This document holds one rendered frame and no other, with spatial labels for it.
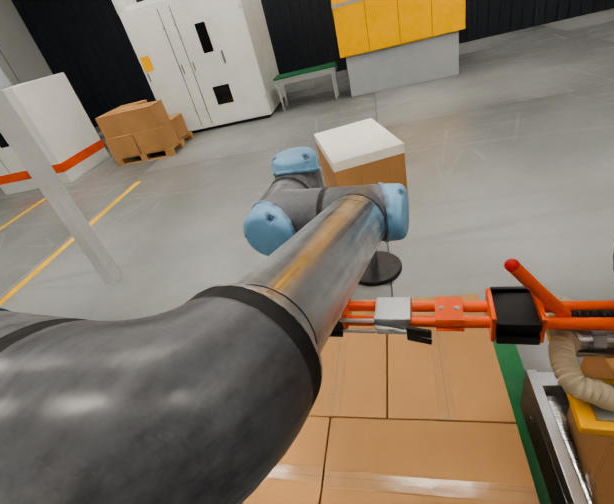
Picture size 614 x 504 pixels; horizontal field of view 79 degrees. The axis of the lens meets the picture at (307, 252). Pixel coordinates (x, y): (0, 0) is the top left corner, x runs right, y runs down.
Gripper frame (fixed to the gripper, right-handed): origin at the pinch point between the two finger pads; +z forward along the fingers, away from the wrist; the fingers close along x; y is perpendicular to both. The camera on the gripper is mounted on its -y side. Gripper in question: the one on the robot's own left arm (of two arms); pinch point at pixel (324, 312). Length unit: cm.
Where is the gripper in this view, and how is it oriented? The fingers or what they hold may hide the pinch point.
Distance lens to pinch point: 79.7
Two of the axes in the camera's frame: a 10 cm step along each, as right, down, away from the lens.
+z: 2.3, 8.0, 5.5
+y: 9.4, -0.3, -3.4
